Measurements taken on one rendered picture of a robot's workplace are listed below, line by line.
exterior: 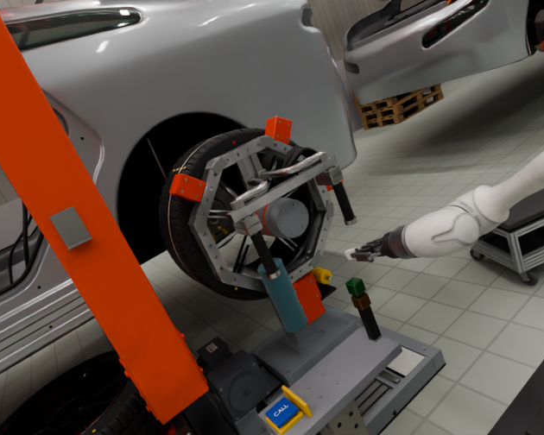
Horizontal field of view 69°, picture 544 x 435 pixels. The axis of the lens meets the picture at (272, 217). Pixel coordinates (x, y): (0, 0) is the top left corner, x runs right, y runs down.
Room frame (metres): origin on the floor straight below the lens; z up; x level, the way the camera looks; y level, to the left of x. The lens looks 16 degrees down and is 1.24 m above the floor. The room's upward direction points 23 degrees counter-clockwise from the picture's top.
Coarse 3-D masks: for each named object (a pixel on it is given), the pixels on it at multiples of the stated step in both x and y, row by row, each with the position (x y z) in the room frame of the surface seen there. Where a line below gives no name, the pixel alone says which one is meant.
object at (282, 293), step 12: (276, 264) 1.21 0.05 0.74; (264, 276) 1.21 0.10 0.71; (288, 276) 1.23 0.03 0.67; (276, 288) 1.20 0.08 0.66; (288, 288) 1.21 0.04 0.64; (276, 300) 1.21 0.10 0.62; (288, 300) 1.20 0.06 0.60; (288, 312) 1.20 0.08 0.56; (300, 312) 1.21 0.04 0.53; (288, 324) 1.21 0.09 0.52; (300, 324) 1.20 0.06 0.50
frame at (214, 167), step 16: (256, 144) 1.40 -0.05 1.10; (272, 144) 1.42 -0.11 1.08; (224, 160) 1.33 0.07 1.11; (208, 176) 1.31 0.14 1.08; (208, 192) 1.29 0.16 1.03; (320, 192) 1.47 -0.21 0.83; (208, 208) 1.28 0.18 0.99; (320, 208) 1.50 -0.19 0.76; (192, 224) 1.27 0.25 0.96; (320, 224) 1.46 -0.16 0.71; (208, 240) 1.26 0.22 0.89; (320, 240) 1.44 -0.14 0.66; (208, 256) 1.26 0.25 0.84; (304, 256) 1.45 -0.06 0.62; (320, 256) 1.42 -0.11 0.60; (224, 272) 1.26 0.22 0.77; (288, 272) 1.38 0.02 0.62; (304, 272) 1.39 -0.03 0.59; (256, 288) 1.30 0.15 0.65
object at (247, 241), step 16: (272, 160) 1.55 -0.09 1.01; (288, 192) 1.54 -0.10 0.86; (304, 192) 1.57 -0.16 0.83; (224, 240) 1.39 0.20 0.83; (288, 240) 1.50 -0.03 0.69; (304, 240) 1.52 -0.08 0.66; (240, 256) 1.41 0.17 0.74; (272, 256) 1.60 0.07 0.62; (288, 256) 1.51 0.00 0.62; (240, 272) 1.39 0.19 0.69; (256, 272) 1.48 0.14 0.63
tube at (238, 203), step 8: (240, 160) 1.35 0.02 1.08; (240, 168) 1.35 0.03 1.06; (248, 176) 1.36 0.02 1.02; (248, 184) 1.33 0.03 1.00; (256, 184) 1.27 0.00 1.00; (264, 184) 1.18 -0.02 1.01; (248, 192) 1.15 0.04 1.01; (256, 192) 1.16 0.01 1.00; (240, 200) 1.13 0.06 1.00; (232, 208) 1.14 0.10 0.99; (240, 208) 1.13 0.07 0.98
